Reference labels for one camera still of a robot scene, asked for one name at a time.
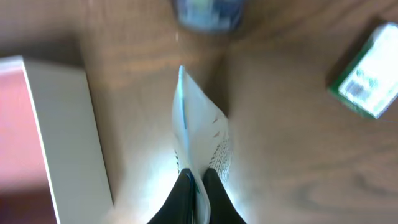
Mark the white cream tube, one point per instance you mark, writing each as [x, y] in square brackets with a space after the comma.
[202, 133]

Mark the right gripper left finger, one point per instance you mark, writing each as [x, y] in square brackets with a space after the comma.
[178, 207]

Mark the white box with pink interior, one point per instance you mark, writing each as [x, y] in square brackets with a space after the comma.
[61, 104]

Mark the blue clear bottle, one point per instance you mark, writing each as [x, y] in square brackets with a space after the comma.
[210, 16]

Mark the green white soap packet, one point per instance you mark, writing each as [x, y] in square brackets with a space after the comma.
[368, 85]

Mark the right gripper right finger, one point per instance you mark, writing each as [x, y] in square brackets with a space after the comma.
[222, 209]

